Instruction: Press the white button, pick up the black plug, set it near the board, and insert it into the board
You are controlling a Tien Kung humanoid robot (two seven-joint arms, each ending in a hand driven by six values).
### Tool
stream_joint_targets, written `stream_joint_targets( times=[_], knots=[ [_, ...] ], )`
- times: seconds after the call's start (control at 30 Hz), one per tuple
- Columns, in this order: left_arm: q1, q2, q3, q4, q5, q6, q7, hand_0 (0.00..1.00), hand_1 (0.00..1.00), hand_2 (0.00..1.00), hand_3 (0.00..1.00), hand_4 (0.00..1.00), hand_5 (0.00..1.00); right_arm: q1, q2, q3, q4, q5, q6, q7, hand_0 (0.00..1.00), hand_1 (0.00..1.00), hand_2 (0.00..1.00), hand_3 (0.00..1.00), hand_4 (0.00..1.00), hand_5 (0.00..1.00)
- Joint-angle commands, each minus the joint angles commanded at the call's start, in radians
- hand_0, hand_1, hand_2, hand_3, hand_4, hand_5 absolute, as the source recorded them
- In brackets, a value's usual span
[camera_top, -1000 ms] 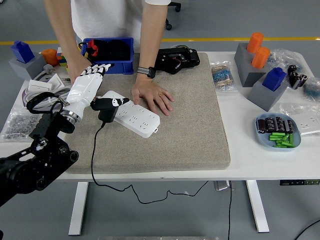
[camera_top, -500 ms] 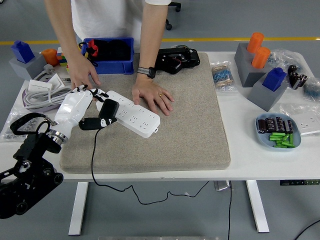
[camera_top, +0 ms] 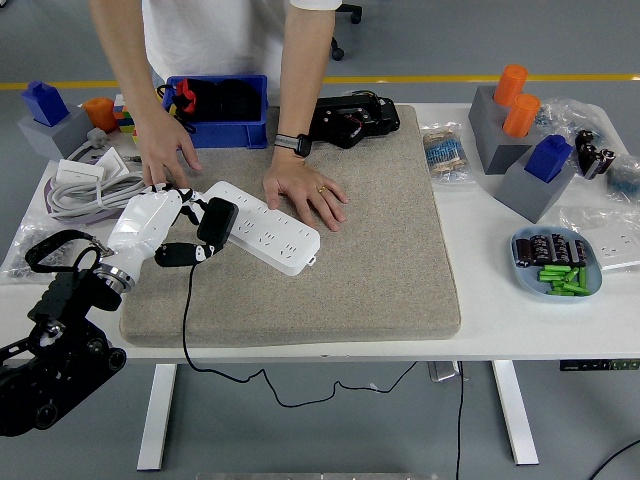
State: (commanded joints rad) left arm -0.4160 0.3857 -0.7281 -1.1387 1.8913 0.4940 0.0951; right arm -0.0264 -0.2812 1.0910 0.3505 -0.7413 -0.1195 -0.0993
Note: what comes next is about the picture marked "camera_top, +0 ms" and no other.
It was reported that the white table leg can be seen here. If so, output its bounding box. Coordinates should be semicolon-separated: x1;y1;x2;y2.
491;359;540;467
136;363;178;472

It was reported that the person's right hand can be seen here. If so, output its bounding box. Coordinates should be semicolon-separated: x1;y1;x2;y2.
133;107;204;190

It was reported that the bag of black capacitors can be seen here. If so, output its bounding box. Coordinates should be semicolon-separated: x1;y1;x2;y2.
573;128;617;180

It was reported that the bag of taped resistors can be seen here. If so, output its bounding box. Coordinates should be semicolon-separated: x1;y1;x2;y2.
419;122;476;186

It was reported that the grey metal box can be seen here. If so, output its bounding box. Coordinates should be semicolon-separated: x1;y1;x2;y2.
427;360;461;384

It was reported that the black hanging cable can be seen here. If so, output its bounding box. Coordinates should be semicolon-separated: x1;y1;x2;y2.
453;360;466;480

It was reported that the orange plastic cylinder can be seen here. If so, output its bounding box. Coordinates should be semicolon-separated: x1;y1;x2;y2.
493;63;530;107
82;96;117;132
502;93;542;139

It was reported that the striped wristband with watch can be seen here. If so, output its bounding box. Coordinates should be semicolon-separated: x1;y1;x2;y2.
273;132;314;159

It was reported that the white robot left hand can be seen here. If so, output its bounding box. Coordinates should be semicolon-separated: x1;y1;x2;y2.
106;183;225;277

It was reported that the black cloth pouch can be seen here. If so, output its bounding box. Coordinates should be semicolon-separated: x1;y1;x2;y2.
212;78;264;121

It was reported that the black floor cable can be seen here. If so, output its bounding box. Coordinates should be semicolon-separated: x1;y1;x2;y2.
585;438;640;480

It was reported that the grey power strip cord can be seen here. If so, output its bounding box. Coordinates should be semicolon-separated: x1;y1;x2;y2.
45;169;156;224

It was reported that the person's left hand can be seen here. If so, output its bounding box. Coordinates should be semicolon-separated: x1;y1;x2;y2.
262;149;350;233

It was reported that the person's torso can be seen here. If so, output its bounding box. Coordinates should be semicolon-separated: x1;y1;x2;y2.
141;0;344;90

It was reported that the grey single-slot block holder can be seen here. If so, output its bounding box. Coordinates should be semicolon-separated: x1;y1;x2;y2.
17;105;94;161
493;147;577;225

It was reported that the light blue plate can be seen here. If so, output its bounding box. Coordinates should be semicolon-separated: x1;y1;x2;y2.
509;224;605;300

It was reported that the white wall socket panel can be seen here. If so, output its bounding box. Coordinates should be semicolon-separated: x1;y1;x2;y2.
584;230;640;272

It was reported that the black cylindrical capacitor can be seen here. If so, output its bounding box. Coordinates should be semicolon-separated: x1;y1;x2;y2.
549;233;571;264
567;238;589;267
530;233;553;264
515;238;535;269

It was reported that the grey-brown foam mat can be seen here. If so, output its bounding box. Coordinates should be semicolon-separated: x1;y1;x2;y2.
118;103;462;349

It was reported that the black electronic device housing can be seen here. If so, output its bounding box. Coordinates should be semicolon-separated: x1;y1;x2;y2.
305;92;401;150

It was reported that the grey two-hole cylinder holder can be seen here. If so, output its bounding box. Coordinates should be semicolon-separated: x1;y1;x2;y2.
468;84;544;175

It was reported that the pile of green cylinders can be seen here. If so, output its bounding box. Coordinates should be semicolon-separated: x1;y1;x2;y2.
537;264;589;297

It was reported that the black table control panel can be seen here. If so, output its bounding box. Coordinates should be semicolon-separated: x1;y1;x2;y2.
558;358;640;373

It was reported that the black plug adapter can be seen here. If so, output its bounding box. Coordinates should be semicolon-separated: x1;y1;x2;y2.
196;197;240;246

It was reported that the thin black plug cord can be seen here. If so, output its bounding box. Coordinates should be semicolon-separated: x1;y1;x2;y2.
181;262;419;409

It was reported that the bag of metal screws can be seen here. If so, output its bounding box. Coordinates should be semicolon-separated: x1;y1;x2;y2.
0;224;71;281

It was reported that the crumpled clear plastic bag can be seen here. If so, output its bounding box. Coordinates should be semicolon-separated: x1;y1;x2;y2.
537;95;621;146

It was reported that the white power strip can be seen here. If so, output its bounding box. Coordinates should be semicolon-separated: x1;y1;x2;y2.
205;180;322;277

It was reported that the blue plastic bin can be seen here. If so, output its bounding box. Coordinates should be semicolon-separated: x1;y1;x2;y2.
162;74;270;150

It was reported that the black pouch with red toggle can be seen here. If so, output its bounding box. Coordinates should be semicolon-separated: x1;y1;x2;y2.
158;78;216;135

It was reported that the blue plastic block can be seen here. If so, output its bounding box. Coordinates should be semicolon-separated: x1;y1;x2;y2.
523;133;574;184
21;80;71;126

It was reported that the black office chair base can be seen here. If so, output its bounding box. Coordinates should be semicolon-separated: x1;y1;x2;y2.
330;3;364;62

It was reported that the bag of blue resistors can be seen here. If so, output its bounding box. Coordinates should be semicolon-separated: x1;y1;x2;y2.
604;154;640;204

